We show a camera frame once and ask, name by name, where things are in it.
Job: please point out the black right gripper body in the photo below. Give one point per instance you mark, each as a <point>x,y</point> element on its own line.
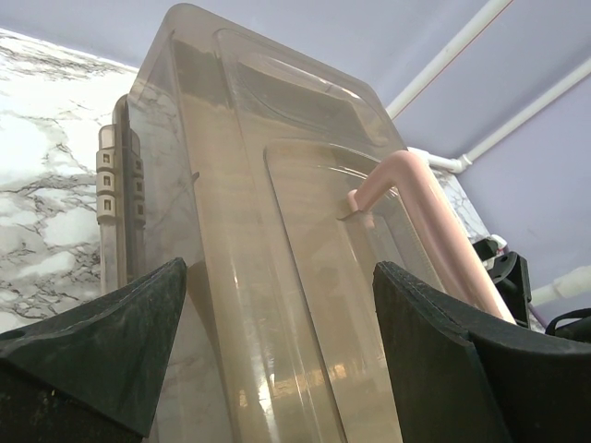
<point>511,277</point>

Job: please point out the white pvc pipe frame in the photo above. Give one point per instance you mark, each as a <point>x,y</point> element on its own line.
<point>516,104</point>

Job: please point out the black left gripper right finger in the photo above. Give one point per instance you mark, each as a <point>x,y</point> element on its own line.
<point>461,375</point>

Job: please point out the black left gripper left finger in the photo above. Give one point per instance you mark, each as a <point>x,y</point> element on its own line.
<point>95,372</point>

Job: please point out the beige plastic tool box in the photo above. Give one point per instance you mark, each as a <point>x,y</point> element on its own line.
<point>282,183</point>

